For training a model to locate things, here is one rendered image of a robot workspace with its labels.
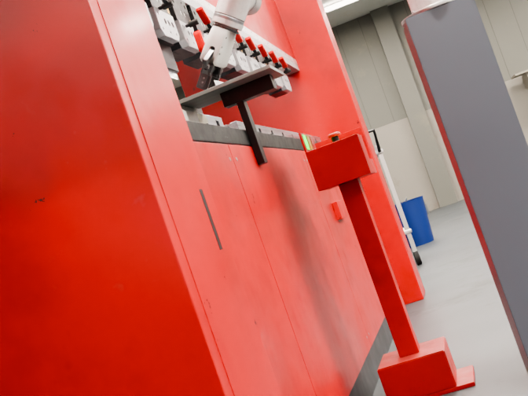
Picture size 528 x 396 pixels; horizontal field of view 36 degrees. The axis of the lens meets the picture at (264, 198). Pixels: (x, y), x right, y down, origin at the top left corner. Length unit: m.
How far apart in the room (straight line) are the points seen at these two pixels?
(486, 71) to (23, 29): 1.31
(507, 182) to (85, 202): 1.29
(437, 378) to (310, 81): 2.31
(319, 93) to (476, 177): 2.29
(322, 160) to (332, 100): 1.98
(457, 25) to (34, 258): 1.36
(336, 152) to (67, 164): 1.33
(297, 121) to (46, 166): 3.27
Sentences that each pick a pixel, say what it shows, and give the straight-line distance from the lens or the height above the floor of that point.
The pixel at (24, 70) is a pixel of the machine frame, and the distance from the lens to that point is 1.19.
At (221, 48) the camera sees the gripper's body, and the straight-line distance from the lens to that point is 2.17.
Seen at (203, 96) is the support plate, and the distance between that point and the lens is 2.16.
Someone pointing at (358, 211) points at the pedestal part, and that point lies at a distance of 2.44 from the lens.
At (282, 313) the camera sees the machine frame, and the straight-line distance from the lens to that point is 1.91.
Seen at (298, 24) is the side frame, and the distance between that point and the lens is 4.42.
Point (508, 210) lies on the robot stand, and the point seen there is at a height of 0.45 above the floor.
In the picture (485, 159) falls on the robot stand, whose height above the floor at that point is 0.59.
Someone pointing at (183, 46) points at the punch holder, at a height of 1.18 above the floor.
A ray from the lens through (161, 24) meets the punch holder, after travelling 2.21.
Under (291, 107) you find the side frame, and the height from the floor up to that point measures 1.17.
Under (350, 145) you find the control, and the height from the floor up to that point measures 0.75.
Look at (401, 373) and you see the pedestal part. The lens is 2.43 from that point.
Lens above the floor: 0.61
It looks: 2 degrees up
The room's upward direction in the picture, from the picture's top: 19 degrees counter-clockwise
